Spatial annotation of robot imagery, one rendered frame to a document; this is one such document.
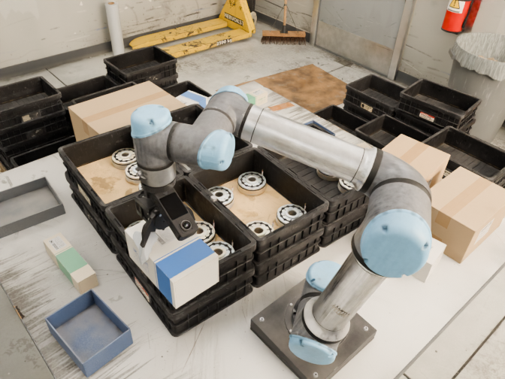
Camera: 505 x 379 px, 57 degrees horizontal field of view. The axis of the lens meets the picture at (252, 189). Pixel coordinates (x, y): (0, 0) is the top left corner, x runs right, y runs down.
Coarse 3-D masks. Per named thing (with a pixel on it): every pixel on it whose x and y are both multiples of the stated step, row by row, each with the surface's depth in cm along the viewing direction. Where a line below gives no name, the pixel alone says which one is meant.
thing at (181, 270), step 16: (128, 240) 108; (160, 240) 105; (176, 240) 105; (192, 240) 105; (160, 256) 101; (176, 256) 101; (192, 256) 101; (208, 256) 101; (144, 272) 108; (160, 272) 99; (176, 272) 98; (192, 272) 98; (208, 272) 103; (160, 288) 104; (176, 288) 97; (192, 288) 102; (176, 304) 100
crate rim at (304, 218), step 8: (240, 152) 168; (248, 152) 169; (272, 160) 165; (200, 168) 160; (280, 168) 162; (192, 176) 156; (200, 184) 154; (304, 184) 155; (208, 192) 150; (312, 192) 152; (216, 200) 147; (320, 200) 150; (224, 208) 144; (320, 208) 146; (232, 216) 142; (304, 216) 143; (312, 216) 145; (240, 224) 139; (288, 224) 140; (296, 224) 141; (248, 232) 137; (272, 232) 137; (280, 232) 138; (256, 240) 134; (264, 240) 134; (272, 240) 137
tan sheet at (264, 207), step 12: (264, 192) 167; (276, 192) 167; (240, 204) 161; (252, 204) 162; (264, 204) 162; (276, 204) 162; (288, 204) 162; (240, 216) 157; (252, 216) 157; (264, 216) 157; (276, 216) 157; (276, 228) 153
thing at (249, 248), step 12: (180, 180) 155; (192, 180) 155; (204, 192) 150; (120, 204) 144; (216, 204) 146; (108, 216) 140; (228, 216) 142; (120, 228) 136; (240, 228) 138; (252, 240) 134; (240, 252) 130; (228, 264) 129
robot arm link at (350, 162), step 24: (216, 96) 93; (240, 96) 95; (240, 120) 92; (264, 120) 91; (288, 120) 92; (264, 144) 93; (288, 144) 91; (312, 144) 91; (336, 144) 91; (336, 168) 92; (360, 168) 90; (384, 168) 89; (408, 168) 88; (360, 192) 94
